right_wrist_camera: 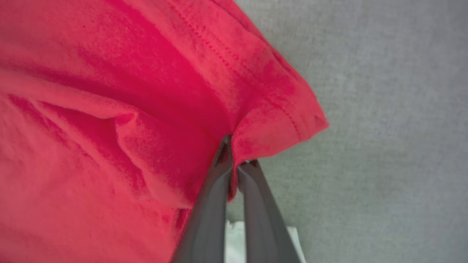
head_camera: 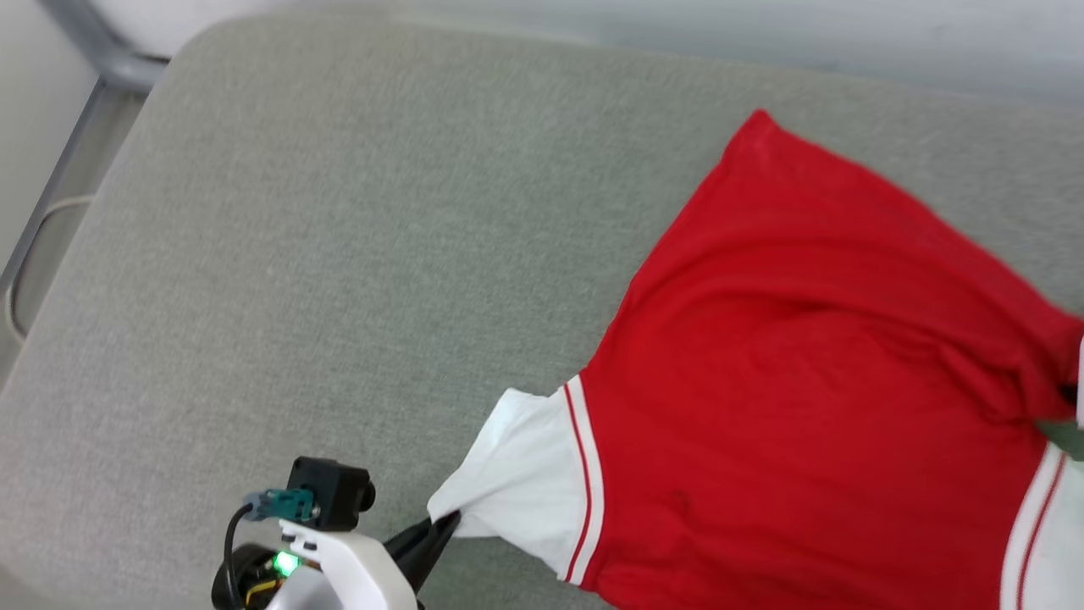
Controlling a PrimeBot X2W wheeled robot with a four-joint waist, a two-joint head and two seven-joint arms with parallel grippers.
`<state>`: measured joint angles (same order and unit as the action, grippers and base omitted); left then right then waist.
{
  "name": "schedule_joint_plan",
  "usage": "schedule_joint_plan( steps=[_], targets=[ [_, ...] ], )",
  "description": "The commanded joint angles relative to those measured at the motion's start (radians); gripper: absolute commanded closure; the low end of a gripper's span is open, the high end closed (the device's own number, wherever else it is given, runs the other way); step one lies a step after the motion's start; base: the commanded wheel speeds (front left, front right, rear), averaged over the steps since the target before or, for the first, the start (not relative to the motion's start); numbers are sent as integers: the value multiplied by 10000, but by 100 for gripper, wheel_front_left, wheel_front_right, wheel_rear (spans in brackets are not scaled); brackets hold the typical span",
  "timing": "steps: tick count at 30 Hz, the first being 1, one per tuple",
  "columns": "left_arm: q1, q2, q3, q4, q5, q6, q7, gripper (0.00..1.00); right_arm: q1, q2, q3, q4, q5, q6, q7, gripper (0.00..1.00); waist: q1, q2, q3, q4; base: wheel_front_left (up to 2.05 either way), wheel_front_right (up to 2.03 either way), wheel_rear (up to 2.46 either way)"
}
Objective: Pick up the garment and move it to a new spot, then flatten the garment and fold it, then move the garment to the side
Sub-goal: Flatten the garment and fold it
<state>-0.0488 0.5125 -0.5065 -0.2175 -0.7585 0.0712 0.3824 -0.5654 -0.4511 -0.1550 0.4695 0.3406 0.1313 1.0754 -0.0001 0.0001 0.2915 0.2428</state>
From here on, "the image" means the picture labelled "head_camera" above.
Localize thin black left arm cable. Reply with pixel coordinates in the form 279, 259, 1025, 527
223, 503, 257, 585

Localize grey fabric sofa cushion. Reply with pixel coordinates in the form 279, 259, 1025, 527
0, 13, 1084, 610

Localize grey metal frame tube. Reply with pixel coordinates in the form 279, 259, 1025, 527
0, 0, 170, 297

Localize teal left camera connector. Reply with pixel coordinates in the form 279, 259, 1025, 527
243, 488, 319, 523

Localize red and white jersey garment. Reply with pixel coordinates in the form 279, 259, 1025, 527
426, 108, 1084, 610

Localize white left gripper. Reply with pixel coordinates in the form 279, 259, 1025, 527
267, 509, 463, 610

